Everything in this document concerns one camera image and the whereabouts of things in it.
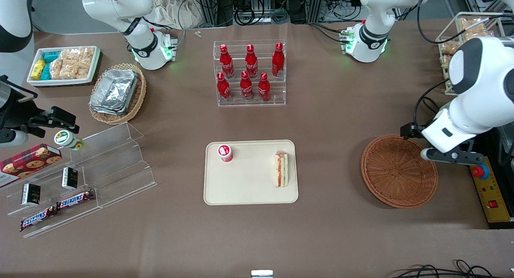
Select yellow snack pack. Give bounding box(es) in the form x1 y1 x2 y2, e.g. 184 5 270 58
31 59 46 80

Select tan oval wicker basket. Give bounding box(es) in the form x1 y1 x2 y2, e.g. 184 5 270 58
88 63 147 125

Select fried snack bag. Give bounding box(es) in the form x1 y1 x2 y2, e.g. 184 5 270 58
466 29 497 41
441 55 453 81
459 18 485 35
441 39 461 56

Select small black chocolate box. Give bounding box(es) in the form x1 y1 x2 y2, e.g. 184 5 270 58
61 167 79 190
21 183 41 206

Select beige plastic tray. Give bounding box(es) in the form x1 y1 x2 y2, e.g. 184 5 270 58
204 140 299 206

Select clear acrylic bottle rack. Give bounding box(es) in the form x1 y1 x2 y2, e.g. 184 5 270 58
213 39 287 107

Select yellow emergency stop control box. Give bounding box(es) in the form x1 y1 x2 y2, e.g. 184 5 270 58
470 157 514 229

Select aluminium frame profile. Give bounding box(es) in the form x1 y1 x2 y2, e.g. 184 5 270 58
196 0 234 28

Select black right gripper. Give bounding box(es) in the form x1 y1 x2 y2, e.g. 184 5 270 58
0 75 80 138

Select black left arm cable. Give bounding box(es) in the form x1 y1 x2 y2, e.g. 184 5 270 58
413 0 460 128

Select black floor cables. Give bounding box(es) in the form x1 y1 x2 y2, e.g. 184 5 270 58
390 260 514 278

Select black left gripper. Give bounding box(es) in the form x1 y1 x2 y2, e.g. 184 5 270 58
400 123 428 139

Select clear rice cracker bag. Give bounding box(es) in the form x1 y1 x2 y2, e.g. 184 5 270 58
60 61 80 80
78 47 95 80
60 48 82 62
50 59 65 80

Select clear acrylic stepped shelf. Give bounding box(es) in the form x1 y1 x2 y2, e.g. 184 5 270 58
0 122 158 239

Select white rectangular snack tray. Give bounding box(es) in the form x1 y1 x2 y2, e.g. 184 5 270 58
27 46 101 87

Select black base cables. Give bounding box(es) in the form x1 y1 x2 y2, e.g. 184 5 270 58
308 22 351 44

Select white cloth bag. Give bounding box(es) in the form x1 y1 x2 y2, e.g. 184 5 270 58
153 0 204 29

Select red cola bottle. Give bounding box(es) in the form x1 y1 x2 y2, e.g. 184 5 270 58
219 44 235 79
272 42 285 78
217 72 232 102
258 72 271 102
240 71 254 101
245 44 259 78

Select green lidded cup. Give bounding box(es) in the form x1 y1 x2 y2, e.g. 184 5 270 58
54 130 85 151

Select snickers bar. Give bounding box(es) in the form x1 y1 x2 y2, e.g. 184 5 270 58
56 190 95 211
20 206 57 232

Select red tartan cookie box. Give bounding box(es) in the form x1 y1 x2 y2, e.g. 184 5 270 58
0 144 63 189

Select black coiled cable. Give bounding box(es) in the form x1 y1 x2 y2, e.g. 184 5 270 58
234 5 256 26

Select red lidded cup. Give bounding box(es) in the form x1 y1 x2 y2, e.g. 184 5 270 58
217 144 234 162

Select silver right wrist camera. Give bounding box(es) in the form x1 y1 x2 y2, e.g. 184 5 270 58
0 129 29 147

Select triangular sandwich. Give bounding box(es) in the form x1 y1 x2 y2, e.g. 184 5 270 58
274 150 289 188

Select aluminium foil tray stack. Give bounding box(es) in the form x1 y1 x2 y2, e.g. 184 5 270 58
89 69 139 116

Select white wire basket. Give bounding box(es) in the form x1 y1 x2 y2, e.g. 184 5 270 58
436 12 506 96

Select brown round wicker basket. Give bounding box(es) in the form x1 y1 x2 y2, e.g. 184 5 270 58
361 135 439 209

